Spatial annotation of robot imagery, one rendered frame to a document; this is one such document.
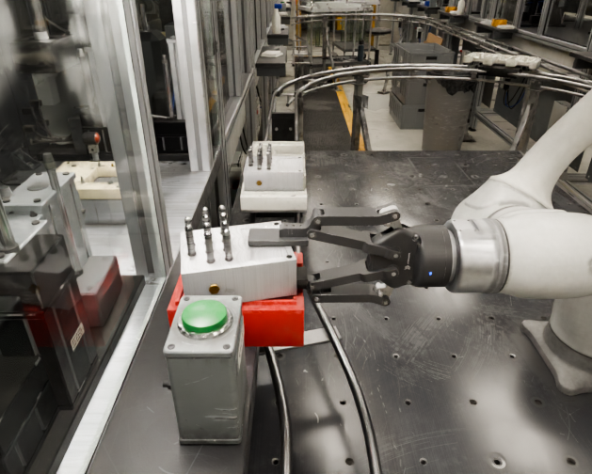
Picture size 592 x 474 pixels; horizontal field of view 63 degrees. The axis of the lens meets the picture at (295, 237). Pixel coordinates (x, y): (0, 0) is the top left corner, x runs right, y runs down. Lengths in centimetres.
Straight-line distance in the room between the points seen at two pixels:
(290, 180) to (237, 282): 51
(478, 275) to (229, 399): 31
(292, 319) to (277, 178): 51
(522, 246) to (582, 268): 7
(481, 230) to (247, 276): 27
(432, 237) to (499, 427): 39
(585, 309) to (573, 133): 30
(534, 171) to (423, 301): 42
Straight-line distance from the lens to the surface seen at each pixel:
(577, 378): 96
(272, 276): 54
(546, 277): 60
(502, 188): 74
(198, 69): 102
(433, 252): 56
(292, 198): 101
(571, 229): 62
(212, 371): 43
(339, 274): 59
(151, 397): 55
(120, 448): 52
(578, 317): 92
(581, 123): 76
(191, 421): 48
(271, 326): 56
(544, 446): 86
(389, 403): 84
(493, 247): 58
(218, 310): 43
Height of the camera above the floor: 130
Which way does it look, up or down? 29 degrees down
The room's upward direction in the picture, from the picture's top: straight up
